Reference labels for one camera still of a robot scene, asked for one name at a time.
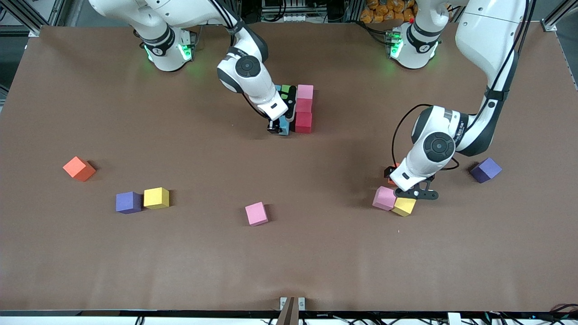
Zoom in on yellow foam cube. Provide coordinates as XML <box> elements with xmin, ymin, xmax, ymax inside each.
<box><xmin>144</xmin><ymin>187</ymin><xmax>170</xmax><ymax>209</ymax></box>
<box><xmin>392</xmin><ymin>197</ymin><xmax>417</xmax><ymax>217</ymax></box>

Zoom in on purple foam cube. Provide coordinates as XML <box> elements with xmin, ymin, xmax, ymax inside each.
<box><xmin>116</xmin><ymin>191</ymin><xmax>143</xmax><ymax>214</ymax></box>
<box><xmin>470</xmin><ymin>157</ymin><xmax>503</xmax><ymax>184</ymax></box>

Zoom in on background equipment rack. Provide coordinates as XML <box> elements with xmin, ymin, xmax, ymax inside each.
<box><xmin>239</xmin><ymin>0</ymin><xmax>362</xmax><ymax>24</ymax></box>

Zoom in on small green-lit controller box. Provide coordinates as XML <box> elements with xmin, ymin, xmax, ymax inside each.
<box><xmin>384</xmin><ymin>29</ymin><xmax>403</xmax><ymax>58</ymax></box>

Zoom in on bag of orange items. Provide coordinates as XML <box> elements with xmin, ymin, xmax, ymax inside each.
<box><xmin>360</xmin><ymin>0</ymin><xmax>418</xmax><ymax>24</ymax></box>

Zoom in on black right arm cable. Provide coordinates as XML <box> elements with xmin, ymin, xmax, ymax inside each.
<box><xmin>242</xmin><ymin>90</ymin><xmax>271</xmax><ymax>120</ymax></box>

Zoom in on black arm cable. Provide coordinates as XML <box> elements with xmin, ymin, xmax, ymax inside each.
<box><xmin>242</xmin><ymin>90</ymin><xmax>271</xmax><ymax>120</ymax></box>
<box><xmin>391</xmin><ymin>104</ymin><xmax>460</xmax><ymax>172</ymax></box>

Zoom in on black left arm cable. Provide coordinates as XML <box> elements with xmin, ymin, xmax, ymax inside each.
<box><xmin>391</xmin><ymin>104</ymin><xmax>460</xmax><ymax>172</ymax></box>

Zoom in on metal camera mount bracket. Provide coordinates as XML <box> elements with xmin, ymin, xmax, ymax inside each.
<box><xmin>279</xmin><ymin>296</ymin><xmax>306</xmax><ymax>325</ymax></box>

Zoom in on black cable bundle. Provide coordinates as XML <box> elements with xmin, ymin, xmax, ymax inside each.
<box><xmin>470</xmin><ymin>303</ymin><xmax>578</xmax><ymax>325</ymax></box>

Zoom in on aluminium frame profile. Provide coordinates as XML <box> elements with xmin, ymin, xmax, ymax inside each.
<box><xmin>0</xmin><ymin>0</ymin><xmax>68</xmax><ymax>37</ymax></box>
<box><xmin>542</xmin><ymin>0</ymin><xmax>578</xmax><ymax>32</ymax></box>

